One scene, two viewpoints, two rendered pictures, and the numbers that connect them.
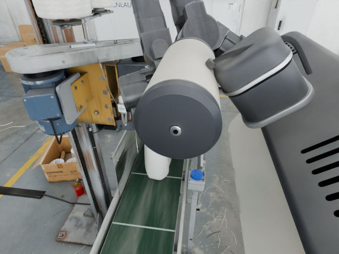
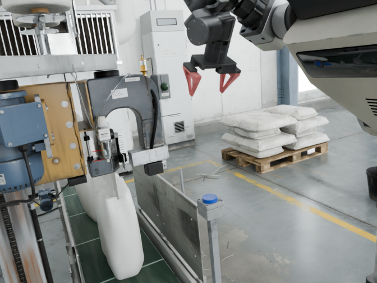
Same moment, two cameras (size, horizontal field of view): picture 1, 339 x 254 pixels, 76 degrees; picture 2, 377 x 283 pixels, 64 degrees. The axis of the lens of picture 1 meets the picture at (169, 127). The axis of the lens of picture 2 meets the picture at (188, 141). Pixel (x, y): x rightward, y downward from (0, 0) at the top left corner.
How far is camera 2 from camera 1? 0.59 m
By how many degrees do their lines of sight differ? 36
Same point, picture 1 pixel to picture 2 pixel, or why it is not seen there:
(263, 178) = (354, 21)
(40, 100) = (22, 112)
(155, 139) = not seen: outside the picture
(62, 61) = (37, 65)
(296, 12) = (174, 78)
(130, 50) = (102, 60)
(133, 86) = (207, 17)
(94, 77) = (53, 105)
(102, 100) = (65, 137)
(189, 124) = not seen: outside the picture
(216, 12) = not seen: hidden behind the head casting
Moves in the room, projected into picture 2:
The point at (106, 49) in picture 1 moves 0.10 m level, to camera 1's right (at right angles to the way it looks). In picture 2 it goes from (81, 56) to (112, 54)
